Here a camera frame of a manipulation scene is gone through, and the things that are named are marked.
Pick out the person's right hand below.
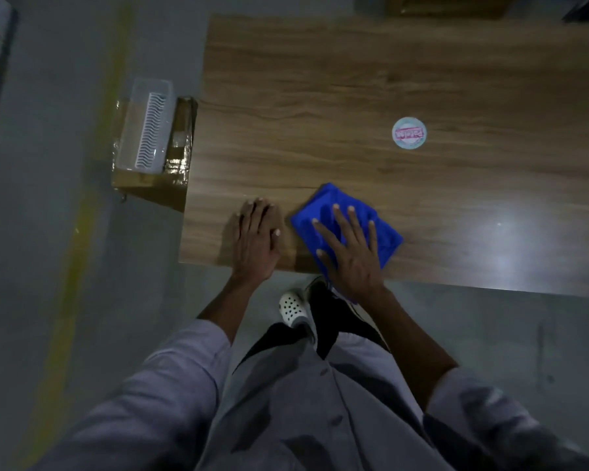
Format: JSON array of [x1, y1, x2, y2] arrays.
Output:
[[312, 204, 386, 302]]

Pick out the person's left forearm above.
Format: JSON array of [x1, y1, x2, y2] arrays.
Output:
[[197, 277, 259, 344]]

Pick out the clear plastic box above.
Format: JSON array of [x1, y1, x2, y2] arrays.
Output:
[[115, 78, 176, 175]]

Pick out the taped brown cardboard box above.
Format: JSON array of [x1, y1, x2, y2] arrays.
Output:
[[110, 95, 199, 213]]

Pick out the brown cardboard box with handle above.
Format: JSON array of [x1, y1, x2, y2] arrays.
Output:
[[385, 0, 519, 18]]

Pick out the black trousers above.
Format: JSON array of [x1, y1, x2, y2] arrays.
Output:
[[233, 277, 391, 374]]

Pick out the person's right forearm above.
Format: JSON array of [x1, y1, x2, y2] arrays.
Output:
[[368, 287, 460, 410]]

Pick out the round white foil lid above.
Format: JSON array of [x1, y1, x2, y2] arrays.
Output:
[[391, 116, 429, 151]]

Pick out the wooden table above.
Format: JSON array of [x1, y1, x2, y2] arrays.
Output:
[[178, 14, 589, 301]]

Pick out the blue cloth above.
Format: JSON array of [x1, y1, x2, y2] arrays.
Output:
[[289, 183, 404, 285]]

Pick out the white perforated shoe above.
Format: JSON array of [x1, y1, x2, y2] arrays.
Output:
[[278, 288, 315, 330]]

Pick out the light denim shirt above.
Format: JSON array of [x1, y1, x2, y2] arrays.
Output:
[[29, 318, 589, 471]]

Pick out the person's left hand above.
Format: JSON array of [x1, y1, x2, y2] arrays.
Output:
[[231, 198, 283, 285]]

